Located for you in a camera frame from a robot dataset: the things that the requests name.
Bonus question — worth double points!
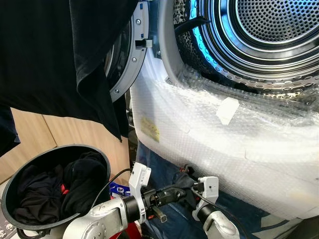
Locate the red plastic stool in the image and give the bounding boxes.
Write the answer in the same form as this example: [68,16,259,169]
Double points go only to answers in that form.
[112,222,150,239]

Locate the black crumpled garment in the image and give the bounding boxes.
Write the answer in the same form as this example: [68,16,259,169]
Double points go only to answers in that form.
[60,152,106,217]

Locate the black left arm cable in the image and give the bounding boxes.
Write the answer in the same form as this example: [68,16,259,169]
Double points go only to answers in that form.
[90,168,133,212]

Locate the black door latch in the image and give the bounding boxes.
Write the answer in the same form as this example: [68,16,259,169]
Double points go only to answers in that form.
[135,39,153,49]

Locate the black hanging garment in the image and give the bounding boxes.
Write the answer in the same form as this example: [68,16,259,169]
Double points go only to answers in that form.
[0,0,140,141]

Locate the yellow warning label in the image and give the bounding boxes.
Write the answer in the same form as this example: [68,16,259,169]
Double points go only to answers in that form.
[140,117,161,143]

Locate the perforated steel washer drum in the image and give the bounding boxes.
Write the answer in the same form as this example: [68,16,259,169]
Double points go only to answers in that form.
[174,0,319,95]

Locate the dark purple crumpled garment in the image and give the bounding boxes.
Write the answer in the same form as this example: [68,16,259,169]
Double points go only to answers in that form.
[14,164,65,225]

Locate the blue white small package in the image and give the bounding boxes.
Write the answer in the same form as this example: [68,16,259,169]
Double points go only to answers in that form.
[109,182,131,197]

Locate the black skull print mat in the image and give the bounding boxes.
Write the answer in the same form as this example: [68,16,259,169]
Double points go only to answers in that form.
[0,219,15,236]

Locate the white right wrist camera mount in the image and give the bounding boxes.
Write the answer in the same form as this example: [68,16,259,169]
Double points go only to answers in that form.
[198,177,220,205]

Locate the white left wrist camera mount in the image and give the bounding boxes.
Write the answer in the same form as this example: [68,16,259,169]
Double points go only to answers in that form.
[129,162,152,225]

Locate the black drum paddle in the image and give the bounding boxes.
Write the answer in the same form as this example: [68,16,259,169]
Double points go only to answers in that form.
[175,16,212,38]

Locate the dark navy hanging cloth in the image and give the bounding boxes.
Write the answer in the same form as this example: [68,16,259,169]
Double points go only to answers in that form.
[0,106,19,157]

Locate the clear bubble wrap sheet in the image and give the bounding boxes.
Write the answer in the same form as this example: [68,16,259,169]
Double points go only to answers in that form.
[129,65,319,222]

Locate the grey round washer door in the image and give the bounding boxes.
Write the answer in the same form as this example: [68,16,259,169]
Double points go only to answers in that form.
[102,0,150,103]

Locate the black round laundry basket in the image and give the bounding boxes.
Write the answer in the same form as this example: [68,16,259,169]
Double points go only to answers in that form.
[1,144,111,239]

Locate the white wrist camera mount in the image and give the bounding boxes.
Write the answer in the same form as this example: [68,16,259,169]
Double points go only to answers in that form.
[129,162,152,225]
[198,177,220,205]

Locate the blue denim jeans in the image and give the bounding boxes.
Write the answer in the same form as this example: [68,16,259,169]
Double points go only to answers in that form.
[136,142,315,239]

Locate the white front-load washing machine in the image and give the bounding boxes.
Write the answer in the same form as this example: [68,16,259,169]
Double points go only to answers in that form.
[127,0,319,222]

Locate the white tape piece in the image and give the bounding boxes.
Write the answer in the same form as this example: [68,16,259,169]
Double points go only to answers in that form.
[216,97,241,126]

